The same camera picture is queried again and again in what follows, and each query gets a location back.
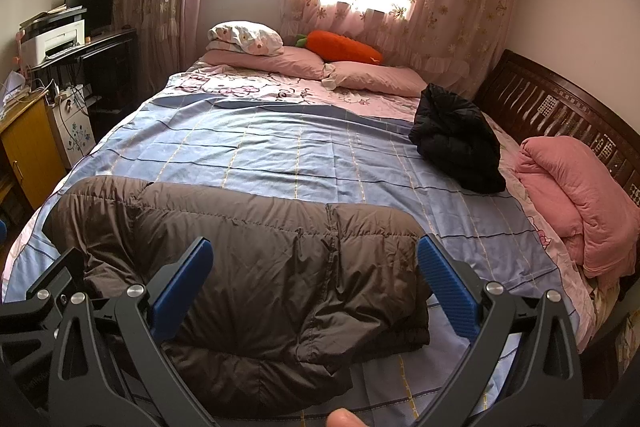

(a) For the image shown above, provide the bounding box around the stack of white papers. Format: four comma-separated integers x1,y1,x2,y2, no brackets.
0,72,36,108

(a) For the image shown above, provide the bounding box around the person's right hand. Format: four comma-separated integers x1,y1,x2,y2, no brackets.
326,408,372,427

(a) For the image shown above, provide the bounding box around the brown down jacket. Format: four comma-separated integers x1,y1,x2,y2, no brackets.
44,176,432,418

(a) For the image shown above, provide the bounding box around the yellow wooden cabinet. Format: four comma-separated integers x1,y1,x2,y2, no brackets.
0,89,68,212

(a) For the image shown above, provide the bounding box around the black computer monitor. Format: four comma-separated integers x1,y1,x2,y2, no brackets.
64,0,116,35

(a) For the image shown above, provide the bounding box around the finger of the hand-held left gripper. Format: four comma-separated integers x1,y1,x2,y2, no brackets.
0,247,87,360

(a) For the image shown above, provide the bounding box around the white printer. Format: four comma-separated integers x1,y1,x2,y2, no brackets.
19,7,87,66

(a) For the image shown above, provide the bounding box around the dark wooden headboard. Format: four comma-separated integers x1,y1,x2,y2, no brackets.
472,49,640,408

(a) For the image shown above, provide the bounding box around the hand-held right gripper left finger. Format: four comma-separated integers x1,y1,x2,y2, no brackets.
47,237,221,427

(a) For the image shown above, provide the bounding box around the black desk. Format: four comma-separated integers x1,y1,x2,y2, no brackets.
30,27,140,128

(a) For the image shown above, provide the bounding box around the white floral pillow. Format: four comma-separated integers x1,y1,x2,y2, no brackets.
207,21,285,56

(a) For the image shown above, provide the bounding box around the folded pink quilt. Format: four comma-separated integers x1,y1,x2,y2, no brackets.
515,136,640,279

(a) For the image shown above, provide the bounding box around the black down jacket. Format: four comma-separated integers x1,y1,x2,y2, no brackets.
408,83,507,194

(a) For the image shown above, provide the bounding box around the orange carrot plush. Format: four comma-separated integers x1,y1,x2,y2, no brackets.
294,31,384,66

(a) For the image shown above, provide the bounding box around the bed with blue striped sheet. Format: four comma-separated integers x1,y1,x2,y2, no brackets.
0,57,596,423

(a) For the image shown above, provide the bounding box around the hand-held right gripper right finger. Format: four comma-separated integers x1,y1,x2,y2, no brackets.
415,234,583,427

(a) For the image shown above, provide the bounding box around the pink pillow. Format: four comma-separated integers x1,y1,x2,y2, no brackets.
200,45,328,81
321,61,426,98

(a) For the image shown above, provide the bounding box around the white floral small cabinet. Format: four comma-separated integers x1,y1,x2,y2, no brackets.
46,83,97,168

